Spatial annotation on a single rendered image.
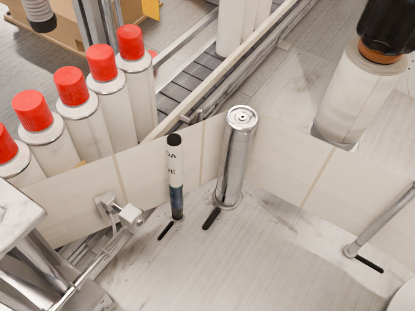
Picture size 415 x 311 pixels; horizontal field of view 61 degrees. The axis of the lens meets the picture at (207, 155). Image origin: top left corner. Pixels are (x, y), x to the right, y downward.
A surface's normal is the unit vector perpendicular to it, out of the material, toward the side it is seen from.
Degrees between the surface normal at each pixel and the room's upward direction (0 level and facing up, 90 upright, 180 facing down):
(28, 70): 0
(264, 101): 0
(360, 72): 92
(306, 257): 0
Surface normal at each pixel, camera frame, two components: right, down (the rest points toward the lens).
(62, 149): 0.79, 0.52
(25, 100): 0.07, -0.62
